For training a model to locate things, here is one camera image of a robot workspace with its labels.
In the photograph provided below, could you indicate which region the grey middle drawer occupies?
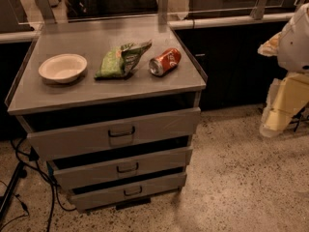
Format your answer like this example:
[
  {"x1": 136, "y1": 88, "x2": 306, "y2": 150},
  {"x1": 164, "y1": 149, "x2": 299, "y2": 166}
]
[{"x1": 54, "y1": 146, "x2": 192, "y2": 190}]

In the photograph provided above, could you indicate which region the grey drawer cabinet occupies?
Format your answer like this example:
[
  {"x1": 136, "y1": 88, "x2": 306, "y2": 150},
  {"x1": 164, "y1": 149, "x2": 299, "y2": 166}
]
[{"x1": 8, "y1": 16, "x2": 206, "y2": 204}]

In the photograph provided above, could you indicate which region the white bowl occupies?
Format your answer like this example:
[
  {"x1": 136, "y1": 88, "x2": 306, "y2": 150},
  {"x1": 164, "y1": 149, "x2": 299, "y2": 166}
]
[{"x1": 39, "y1": 54, "x2": 88, "y2": 84}]

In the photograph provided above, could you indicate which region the green chip bag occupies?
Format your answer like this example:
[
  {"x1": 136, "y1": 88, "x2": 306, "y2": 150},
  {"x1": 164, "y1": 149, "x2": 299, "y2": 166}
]
[{"x1": 94, "y1": 41, "x2": 152, "y2": 80}]

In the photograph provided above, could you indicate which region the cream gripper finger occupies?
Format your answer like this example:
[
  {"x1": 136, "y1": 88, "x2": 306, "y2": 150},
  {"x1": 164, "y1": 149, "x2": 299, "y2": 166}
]
[{"x1": 260, "y1": 72, "x2": 309, "y2": 137}]

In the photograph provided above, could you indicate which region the red soda can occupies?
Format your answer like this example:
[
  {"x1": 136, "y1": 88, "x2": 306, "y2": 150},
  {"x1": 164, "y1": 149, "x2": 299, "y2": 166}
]
[{"x1": 149, "y1": 47, "x2": 182, "y2": 76}]

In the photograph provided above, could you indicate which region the black floor cable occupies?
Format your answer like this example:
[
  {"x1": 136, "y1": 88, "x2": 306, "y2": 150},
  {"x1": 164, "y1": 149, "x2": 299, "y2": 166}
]
[{"x1": 0, "y1": 137, "x2": 77, "y2": 232}]

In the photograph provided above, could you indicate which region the white horizontal rail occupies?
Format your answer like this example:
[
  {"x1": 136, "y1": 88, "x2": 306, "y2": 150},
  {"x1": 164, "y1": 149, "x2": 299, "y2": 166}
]
[{"x1": 168, "y1": 13, "x2": 294, "y2": 30}]

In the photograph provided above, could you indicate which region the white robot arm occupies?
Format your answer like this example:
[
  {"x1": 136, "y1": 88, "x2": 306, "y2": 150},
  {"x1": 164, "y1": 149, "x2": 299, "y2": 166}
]
[{"x1": 258, "y1": 3, "x2": 309, "y2": 137}]

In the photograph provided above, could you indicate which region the black tripod leg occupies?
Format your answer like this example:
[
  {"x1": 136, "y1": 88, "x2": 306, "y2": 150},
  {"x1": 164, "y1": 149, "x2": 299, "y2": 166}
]
[{"x1": 0, "y1": 162, "x2": 25, "y2": 221}]

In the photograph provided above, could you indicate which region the grey top drawer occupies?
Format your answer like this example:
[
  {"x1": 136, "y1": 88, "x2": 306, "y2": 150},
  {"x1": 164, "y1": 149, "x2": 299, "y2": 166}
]
[{"x1": 28, "y1": 107, "x2": 201, "y2": 160}]

